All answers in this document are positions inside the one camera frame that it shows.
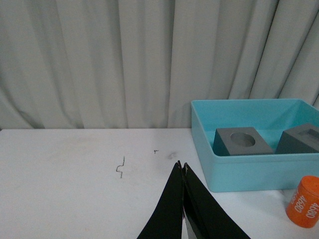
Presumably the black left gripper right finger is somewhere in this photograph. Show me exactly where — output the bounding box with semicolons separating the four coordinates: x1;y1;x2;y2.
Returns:
182;164;249;239

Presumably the gray block with square recess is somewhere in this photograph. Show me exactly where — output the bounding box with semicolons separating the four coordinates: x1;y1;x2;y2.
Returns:
275;123;319;154

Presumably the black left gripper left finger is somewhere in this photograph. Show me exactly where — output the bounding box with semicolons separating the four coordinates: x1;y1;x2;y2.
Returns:
138;161;184;239

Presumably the light blue plastic box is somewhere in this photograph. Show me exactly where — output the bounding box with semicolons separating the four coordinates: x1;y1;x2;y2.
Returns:
191;99;319;192

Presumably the gray block with round hole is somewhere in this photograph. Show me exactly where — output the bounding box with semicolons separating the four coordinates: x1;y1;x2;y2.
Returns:
212;127;273;156

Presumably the orange cylinder with white numbers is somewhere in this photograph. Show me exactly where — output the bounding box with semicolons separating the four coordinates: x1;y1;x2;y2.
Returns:
286;175;319;228

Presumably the white pleated curtain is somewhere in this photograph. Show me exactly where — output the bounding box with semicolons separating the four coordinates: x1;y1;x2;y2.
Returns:
0;0;319;129

